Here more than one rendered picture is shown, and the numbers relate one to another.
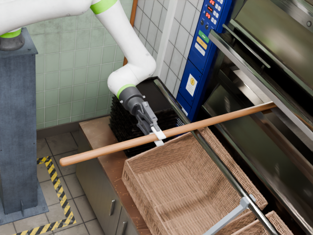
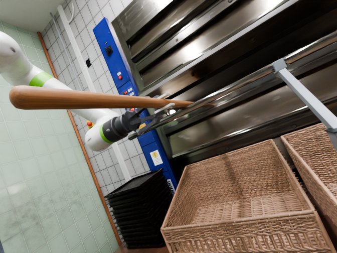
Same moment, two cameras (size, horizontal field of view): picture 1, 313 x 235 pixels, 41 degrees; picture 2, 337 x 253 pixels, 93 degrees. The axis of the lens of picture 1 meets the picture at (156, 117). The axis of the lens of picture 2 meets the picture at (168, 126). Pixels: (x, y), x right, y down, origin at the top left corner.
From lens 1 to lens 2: 1.45 m
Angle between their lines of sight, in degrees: 51
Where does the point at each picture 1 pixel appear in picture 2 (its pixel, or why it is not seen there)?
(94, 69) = (90, 240)
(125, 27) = not seen: hidden behind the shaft
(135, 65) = (102, 116)
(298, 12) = (168, 44)
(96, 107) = not seen: outside the picture
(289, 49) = (181, 59)
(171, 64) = (136, 170)
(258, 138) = (217, 122)
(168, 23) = (117, 149)
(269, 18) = (159, 68)
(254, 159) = (230, 131)
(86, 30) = (65, 208)
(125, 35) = not seen: hidden behind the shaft
